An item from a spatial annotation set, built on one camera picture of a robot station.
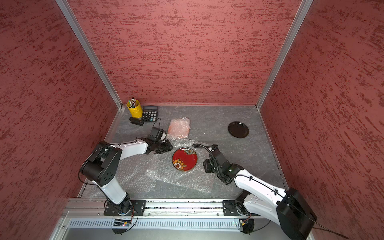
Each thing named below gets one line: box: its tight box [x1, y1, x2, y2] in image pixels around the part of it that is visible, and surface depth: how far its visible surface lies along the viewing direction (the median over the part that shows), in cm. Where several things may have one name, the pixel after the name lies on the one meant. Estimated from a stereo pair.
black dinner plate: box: [228, 121, 250, 139], surface depth 105 cm
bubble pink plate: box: [146, 135, 215, 193], surface depth 87 cm
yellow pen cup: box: [126, 99, 143, 119], surface depth 109 cm
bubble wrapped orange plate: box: [167, 116, 191, 138], surface depth 105 cm
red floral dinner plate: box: [172, 147, 198, 172], surface depth 91 cm
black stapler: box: [129, 117, 144, 126], surface depth 111 cm
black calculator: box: [142, 105, 159, 123], surface depth 115 cm
